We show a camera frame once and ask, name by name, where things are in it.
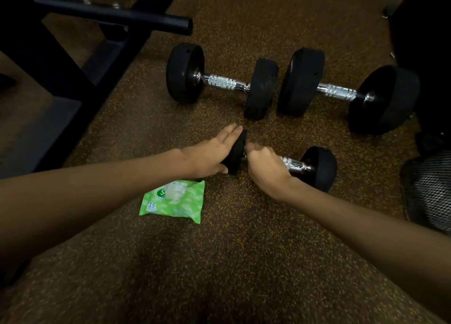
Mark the person's left hand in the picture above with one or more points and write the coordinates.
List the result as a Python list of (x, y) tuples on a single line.
[(206, 156)]

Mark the person's right hand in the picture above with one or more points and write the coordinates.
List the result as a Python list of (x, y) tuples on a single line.
[(267, 172)]

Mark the small black chrome dumbbell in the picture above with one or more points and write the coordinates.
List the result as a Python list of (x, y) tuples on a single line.
[(320, 168)]

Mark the green wet wipes packet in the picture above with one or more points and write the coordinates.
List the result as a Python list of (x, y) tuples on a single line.
[(183, 207)]

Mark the medium black chrome dumbbell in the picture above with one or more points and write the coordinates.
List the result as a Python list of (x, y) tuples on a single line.
[(183, 73)]

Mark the large black chrome dumbbell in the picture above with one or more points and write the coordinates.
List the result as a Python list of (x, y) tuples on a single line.
[(303, 84)]

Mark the person's left forearm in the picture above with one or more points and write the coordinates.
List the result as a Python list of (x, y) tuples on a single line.
[(88, 200)]

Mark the person's right forearm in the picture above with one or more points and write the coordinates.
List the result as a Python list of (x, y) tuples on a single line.
[(370, 242)]

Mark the black mesh waste basket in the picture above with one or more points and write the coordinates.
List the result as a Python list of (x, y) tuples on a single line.
[(430, 190)]

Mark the black bulky equipment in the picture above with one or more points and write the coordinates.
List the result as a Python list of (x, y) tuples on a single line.
[(426, 52)]

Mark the black metal bench frame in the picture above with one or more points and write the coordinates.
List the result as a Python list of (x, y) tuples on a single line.
[(45, 70)]

